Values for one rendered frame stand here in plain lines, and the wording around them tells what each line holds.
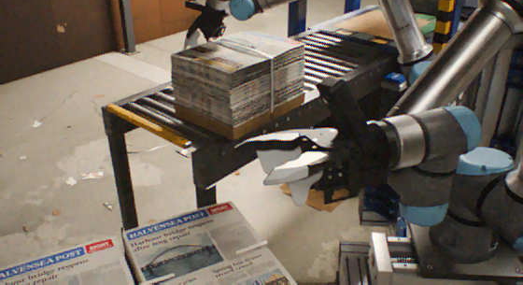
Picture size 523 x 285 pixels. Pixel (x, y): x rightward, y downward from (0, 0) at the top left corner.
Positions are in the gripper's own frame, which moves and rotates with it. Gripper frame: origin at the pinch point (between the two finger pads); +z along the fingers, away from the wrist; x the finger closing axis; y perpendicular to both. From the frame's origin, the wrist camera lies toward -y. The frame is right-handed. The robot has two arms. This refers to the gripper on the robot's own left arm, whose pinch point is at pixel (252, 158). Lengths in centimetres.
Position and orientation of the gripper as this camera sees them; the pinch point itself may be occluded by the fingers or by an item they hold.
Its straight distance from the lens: 62.9
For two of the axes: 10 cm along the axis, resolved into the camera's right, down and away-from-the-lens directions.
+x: -3.6, -3.3, 8.7
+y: 0.5, 9.3, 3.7
